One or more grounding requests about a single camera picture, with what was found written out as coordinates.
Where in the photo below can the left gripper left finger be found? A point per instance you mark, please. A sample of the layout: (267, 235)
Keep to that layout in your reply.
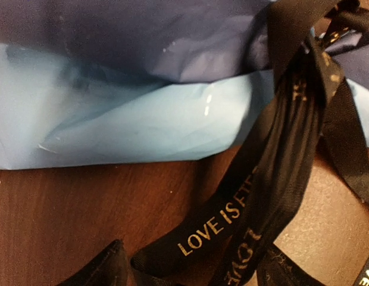
(109, 267)

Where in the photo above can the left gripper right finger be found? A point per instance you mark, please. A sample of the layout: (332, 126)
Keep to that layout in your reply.
(276, 268)

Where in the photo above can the black ribbon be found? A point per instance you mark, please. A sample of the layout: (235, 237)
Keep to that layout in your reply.
(263, 187)

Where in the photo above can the blue wrapping paper sheet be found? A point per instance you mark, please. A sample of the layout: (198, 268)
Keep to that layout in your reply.
(103, 82)

